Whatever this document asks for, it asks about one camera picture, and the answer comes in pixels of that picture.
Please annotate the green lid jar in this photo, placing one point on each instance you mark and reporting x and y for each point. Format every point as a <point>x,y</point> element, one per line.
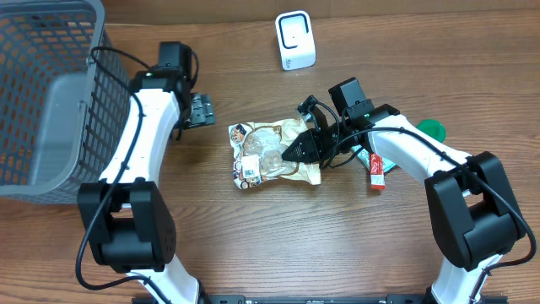
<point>433,128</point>

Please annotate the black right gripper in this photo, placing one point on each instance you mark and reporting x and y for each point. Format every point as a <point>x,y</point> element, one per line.
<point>308,149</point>

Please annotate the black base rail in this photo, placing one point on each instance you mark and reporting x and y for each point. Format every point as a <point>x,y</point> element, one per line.
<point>389,299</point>

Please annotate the red candy bar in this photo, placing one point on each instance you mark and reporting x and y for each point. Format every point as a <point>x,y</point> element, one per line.
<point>377,180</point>

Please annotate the white snack bag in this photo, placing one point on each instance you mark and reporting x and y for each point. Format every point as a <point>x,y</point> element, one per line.
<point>257,152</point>

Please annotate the grey plastic basket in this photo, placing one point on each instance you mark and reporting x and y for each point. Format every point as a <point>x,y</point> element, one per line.
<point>63,104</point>

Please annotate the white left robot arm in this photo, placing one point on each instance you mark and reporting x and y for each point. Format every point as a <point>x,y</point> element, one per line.
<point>130,234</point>

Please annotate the white barcode scanner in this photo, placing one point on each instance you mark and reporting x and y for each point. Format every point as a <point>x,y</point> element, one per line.
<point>296,41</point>

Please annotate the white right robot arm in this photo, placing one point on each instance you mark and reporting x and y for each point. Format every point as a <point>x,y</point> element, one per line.
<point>473,211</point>

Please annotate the teal wet wipes pack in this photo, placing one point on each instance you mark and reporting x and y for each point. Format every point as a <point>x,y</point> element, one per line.
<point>364,156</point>

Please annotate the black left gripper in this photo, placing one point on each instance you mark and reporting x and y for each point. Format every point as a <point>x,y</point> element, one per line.
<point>201,111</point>

